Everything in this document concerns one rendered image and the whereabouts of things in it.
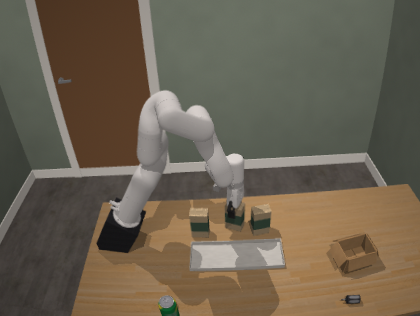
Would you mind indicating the brown cardboard box with flaps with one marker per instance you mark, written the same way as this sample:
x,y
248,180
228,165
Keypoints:
x,y
356,246

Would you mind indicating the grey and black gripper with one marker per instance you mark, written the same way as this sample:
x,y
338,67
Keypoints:
x,y
234,197

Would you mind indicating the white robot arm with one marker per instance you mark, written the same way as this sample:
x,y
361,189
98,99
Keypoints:
x,y
150,148

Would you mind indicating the green drink can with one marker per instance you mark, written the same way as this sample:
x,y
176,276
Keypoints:
x,y
168,306

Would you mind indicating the tan rectangular block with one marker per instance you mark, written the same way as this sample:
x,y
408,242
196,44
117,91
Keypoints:
x,y
262,219
199,222
237,223

